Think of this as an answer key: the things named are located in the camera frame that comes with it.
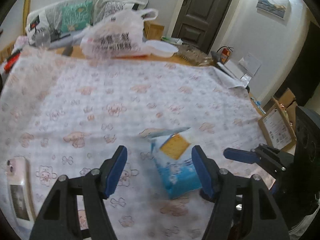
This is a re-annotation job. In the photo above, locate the blue cracker packet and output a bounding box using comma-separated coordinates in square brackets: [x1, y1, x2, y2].
[147, 127, 203, 201]

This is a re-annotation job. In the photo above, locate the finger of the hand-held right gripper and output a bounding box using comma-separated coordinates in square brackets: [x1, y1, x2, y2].
[223, 143, 295, 173]

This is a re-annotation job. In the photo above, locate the brown cardboard box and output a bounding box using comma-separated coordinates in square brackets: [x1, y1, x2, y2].
[257, 87, 298, 151]

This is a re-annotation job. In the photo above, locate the red fire extinguisher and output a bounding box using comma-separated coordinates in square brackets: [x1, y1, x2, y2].
[216, 46, 235, 65]

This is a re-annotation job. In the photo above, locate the framed landscape picture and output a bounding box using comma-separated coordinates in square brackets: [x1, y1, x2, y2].
[256, 0, 291, 20]

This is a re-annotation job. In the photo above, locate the white black printed tote bag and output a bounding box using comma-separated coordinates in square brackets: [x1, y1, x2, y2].
[93, 0, 150, 27]

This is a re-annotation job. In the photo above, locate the brown paper bag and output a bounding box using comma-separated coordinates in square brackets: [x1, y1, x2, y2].
[143, 19, 165, 41]

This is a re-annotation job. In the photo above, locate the teal patterned bag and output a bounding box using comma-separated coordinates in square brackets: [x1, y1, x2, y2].
[61, 0, 94, 33]

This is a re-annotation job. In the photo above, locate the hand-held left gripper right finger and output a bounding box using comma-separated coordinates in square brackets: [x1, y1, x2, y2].
[191, 145, 292, 240]

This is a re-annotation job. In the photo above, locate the red black object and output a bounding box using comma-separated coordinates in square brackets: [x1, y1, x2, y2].
[4, 51, 22, 72]

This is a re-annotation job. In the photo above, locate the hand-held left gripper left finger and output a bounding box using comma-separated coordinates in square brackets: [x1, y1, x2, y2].
[29, 145, 128, 240]

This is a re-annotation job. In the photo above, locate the white and black box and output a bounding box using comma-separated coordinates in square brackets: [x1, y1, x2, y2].
[214, 60, 247, 80]

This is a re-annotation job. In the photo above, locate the wooden board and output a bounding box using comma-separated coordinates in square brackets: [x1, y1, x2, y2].
[22, 0, 32, 36]

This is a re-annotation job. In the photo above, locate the white pink printed tablecloth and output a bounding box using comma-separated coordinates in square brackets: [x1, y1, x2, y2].
[0, 45, 275, 240]

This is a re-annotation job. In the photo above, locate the white plastic bag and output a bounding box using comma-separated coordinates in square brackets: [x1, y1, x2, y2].
[79, 8, 160, 59]

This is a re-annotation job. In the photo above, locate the pink smartphone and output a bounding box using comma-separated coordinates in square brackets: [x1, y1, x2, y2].
[5, 156, 37, 222]

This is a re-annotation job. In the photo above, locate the white bowl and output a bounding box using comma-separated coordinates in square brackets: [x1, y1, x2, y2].
[144, 39, 180, 58]

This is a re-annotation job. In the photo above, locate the white bag with black print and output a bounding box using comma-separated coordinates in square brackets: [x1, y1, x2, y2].
[26, 7, 63, 47]

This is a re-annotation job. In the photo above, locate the dark brown door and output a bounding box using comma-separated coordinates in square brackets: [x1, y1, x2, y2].
[171, 0, 239, 55]

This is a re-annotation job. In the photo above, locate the clear glass tray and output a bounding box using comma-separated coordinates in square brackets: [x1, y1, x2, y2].
[174, 44, 214, 67]

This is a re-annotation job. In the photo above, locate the white wall access panel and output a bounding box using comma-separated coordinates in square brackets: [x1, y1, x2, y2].
[238, 52, 261, 77]

